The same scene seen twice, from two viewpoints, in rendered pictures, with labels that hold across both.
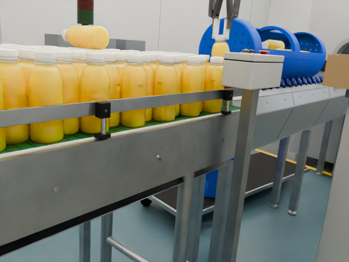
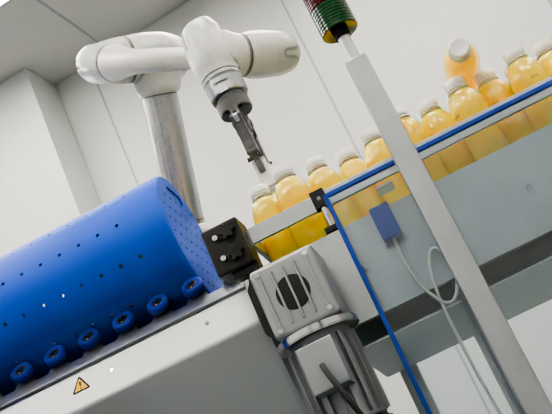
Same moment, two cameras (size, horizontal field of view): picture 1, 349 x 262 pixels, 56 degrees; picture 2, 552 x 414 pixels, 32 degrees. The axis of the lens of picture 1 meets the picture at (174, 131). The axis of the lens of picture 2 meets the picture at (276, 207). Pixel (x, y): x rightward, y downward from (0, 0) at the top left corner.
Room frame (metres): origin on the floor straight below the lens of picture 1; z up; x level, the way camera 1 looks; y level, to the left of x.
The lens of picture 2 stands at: (2.31, 1.42, 0.42)
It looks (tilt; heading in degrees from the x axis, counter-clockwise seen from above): 20 degrees up; 236
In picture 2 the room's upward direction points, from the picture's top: 25 degrees counter-clockwise
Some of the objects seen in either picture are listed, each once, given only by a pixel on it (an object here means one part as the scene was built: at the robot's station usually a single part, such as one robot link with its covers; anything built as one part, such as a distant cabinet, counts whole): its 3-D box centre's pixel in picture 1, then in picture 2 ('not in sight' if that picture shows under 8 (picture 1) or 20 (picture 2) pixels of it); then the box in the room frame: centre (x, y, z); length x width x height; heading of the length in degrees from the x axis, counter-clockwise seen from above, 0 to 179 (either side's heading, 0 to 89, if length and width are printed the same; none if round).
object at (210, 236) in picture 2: not in sight; (234, 254); (1.49, 0.03, 0.95); 0.10 x 0.07 x 0.10; 49
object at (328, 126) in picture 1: (324, 143); not in sight; (2.98, -1.42, 0.31); 0.06 x 0.06 x 0.63; 49
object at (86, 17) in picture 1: (85, 17); (334, 20); (1.33, 0.38, 1.18); 0.06 x 0.06 x 0.05
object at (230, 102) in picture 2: not in sight; (239, 116); (1.23, -0.14, 1.33); 0.08 x 0.07 x 0.09; 49
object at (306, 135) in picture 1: (299, 172); not in sight; (2.14, -0.88, 0.31); 0.06 x 0.06 x 0.63; 49
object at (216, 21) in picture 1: (215, 28); (264, 172); (1.25, -0.12, 1.17); 0.03 x 0.01 x 0.07; 139
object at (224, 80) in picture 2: not in sight; (226, 89); (1.23, -0.14, 1.40); 0.09 x 0.09 x 0.06
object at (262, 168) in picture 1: (231, 184); not in sight; (2.41, -0.48, 0.07); 1.50 x 0.52 x 0.15; 132
